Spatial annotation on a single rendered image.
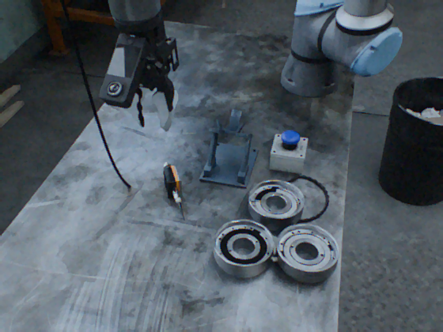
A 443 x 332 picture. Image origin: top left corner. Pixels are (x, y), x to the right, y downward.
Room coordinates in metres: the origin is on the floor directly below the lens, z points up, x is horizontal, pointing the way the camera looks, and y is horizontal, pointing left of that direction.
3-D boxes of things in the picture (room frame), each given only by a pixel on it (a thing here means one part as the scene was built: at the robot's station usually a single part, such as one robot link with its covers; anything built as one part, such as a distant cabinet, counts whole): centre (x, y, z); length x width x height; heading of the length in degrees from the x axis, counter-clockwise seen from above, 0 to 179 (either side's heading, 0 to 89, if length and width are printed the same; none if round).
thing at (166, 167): (0.73, 0.10, 0.82); 0.17 x 0.02 x 0.04; 17
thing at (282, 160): (0.86, -0.14, 0.82); 0.08 x 0.07 x 0.05; 167
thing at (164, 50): (0.76, 0.13, 1.11); 0.09 x 0.08 x 0.12; 162
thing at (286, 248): (0.58, -0.14, 0.82); 0.08 x 0.08 x 0.02
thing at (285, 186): (0.70, -0.10, 0.82); 0.10 x 0.10 x 0.04
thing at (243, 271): (0.59, -0.04, 0.82); 0.10 x 0.10 x 0.04
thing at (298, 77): (1.18, -0.22, 0.85); 0.15 x 0.15 x 0.10
